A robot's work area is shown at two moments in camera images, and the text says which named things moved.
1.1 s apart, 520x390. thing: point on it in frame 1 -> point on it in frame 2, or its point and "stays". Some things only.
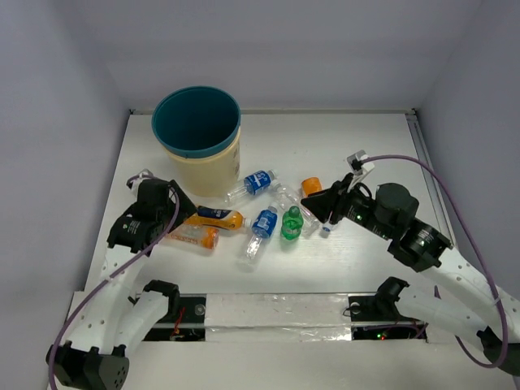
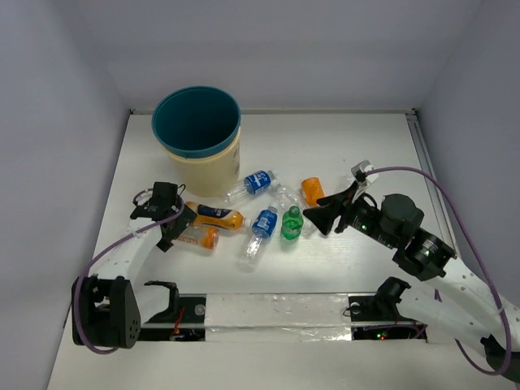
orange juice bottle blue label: [217, 218] stays
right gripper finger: [330, 193] -> [339, 199]
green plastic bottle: [292, 223] stays
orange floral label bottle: [204, 236] stays
